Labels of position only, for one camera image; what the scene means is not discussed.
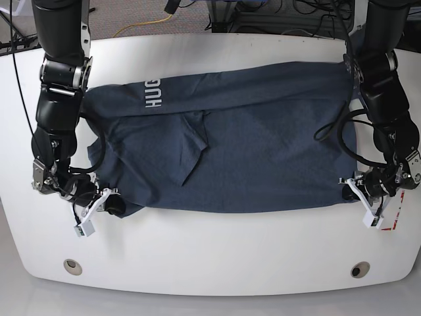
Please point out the table cable grommet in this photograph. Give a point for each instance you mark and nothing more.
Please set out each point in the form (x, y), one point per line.
(360, 270)
(72, 267)

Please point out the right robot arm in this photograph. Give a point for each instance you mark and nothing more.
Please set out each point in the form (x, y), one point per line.
(63, 33)

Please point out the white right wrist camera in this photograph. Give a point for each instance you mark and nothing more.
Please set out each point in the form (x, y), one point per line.
(84, 229)

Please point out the left table cable grommet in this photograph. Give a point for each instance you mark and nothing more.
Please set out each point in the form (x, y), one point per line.
(72, 267)

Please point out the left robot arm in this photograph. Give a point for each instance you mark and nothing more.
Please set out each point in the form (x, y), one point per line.
(372, 63)

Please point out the right table cable grommet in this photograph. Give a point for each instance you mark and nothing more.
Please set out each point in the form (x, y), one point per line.
(360, 270)

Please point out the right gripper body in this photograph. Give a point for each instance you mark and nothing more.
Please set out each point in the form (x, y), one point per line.
(95, 200)

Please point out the red tape rectangle marking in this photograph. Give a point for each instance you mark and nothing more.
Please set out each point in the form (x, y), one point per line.
(392, 212)

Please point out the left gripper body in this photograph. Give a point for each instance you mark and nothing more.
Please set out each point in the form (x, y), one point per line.
(376, 187)

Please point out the blue T-shirt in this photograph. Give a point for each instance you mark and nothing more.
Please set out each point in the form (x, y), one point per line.
(224, 142)

